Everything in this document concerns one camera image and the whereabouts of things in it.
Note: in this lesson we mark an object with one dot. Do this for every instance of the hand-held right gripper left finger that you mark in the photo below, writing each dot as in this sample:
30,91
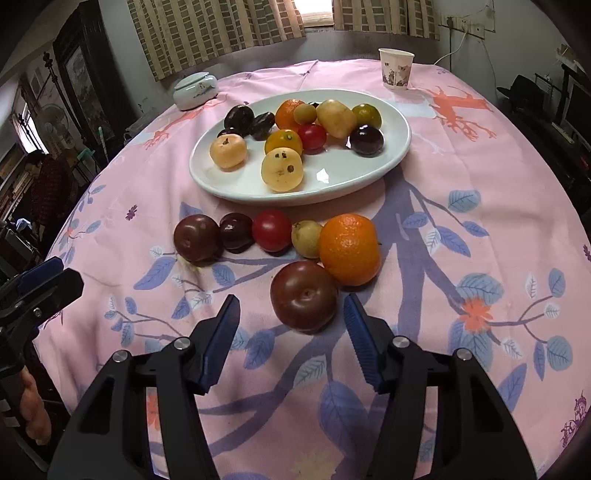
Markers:
217,350

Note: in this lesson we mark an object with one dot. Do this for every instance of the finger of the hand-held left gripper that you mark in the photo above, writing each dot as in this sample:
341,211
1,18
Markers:
60,288
39,274

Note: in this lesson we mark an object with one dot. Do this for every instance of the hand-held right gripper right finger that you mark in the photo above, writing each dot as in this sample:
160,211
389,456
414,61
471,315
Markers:
364,350

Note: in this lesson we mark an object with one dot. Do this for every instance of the large dark purple plum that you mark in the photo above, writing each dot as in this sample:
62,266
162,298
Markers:
196,237
303,295

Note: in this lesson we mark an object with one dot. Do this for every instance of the white round plate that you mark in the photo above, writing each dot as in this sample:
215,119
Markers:
351,170

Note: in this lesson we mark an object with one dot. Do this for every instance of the yellow pear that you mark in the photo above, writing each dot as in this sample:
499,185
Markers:
336,118
282,169

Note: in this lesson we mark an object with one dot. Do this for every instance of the tan orange persimmon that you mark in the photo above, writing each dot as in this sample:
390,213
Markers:
228,151

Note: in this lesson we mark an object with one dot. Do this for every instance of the small dark purple plum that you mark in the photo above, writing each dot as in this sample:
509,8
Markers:
366,140
262,125
236,230

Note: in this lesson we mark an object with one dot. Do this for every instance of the orange-yellow tangerine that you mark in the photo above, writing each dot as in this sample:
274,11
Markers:
281,138

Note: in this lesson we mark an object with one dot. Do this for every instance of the dark wrinkled purple fruit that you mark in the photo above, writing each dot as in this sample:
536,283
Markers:
238,119

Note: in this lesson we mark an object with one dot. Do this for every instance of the small yellow-green fruit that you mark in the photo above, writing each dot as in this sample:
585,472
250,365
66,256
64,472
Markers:
304,113
306,238

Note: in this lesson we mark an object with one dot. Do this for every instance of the person's left hand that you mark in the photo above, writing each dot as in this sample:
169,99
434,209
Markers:
37,410

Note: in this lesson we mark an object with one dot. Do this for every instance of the pink printed tablecloth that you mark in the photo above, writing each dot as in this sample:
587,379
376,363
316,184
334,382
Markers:
415,300

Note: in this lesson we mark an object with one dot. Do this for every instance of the large orange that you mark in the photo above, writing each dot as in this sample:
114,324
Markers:
349,249

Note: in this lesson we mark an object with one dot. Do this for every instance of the red tomato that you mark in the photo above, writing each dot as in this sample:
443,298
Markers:
312,137
271,230

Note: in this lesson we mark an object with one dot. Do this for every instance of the standing electric fan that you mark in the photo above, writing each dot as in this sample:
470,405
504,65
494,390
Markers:
53,122

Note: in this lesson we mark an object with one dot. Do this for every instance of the dark wooden cabinet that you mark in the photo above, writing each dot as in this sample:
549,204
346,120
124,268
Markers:
83,69

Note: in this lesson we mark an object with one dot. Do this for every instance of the white lidded ceramic jar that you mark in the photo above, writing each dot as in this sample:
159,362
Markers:
195,91

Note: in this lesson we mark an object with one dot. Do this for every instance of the small orange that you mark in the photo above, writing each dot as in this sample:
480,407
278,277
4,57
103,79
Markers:
286,113

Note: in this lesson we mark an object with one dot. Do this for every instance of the printed paper cup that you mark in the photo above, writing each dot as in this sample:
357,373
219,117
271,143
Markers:
396,69

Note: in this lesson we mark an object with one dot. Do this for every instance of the brown checked curtain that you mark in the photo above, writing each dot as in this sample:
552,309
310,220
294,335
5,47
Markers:
207,37
383,18

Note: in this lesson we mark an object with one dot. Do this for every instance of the black hat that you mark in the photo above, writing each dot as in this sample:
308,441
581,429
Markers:
521,92

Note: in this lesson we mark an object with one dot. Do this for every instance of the bright window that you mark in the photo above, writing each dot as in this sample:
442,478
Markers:
315,9

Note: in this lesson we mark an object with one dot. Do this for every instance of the white wall power strip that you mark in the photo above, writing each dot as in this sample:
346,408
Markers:
464,26

